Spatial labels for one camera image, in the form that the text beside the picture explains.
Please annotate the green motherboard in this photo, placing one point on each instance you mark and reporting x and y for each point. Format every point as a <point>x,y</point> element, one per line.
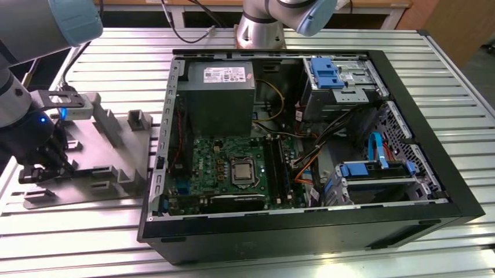
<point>211,156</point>

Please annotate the blue drive bay latch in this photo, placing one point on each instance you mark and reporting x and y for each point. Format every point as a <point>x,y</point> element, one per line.
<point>325,75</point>

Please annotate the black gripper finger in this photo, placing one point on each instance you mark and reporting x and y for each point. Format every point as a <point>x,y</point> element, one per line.
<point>54,171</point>
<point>62,147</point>

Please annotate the grey parts rack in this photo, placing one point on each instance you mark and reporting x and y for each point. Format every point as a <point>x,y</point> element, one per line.
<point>109,150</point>

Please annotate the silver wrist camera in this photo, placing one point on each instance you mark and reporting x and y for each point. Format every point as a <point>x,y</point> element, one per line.
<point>79,111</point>

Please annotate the silver CPU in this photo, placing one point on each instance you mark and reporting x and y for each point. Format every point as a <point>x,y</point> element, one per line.
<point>243,171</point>

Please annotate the metal disk bay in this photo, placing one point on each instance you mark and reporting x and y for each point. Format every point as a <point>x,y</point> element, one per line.
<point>381,182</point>

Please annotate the metal drive cage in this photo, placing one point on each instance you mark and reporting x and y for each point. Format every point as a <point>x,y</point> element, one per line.
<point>349,97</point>

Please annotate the black CPU socket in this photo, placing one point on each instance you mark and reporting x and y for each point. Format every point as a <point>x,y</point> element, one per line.
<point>257,171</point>

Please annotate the brown wooden cabinet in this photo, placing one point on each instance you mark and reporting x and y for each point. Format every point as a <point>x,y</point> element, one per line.
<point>457,23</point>

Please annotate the white framed wooden desk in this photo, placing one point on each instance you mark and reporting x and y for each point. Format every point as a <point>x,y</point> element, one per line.
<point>393,16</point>

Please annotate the grey power supply unit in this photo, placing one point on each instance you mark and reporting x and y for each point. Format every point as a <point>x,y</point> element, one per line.
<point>217,107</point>

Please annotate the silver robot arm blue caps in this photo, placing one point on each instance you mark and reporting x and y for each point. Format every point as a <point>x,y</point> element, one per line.
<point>19,34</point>

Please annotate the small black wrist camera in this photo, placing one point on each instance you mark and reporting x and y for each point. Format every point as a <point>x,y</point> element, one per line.
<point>31,173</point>

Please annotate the black open PC case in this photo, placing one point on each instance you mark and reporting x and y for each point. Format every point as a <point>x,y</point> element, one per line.
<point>271,231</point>

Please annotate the hard disk in blue carrier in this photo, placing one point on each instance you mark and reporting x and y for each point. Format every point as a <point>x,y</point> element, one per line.
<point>356,169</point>

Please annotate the black graphics card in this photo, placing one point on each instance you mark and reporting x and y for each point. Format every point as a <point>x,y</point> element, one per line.
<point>235,202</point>

